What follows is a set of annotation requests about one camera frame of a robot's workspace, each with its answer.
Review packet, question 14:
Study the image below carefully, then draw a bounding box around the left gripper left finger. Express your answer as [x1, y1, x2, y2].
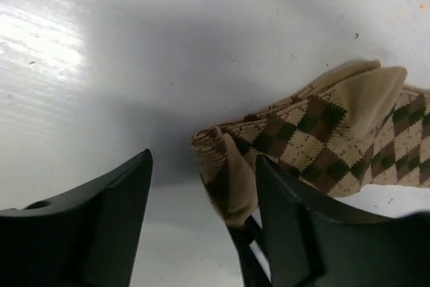
[1, 150, 153, 286]

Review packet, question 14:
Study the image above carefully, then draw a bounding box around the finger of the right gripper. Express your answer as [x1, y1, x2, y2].
[228, 216, 271, 287]

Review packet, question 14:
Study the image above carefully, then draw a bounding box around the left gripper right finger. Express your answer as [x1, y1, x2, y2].
[256, 156, 429, 286]

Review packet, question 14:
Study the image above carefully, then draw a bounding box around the beige argyle sock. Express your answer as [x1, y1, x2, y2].
[191, 60, 429, 227]

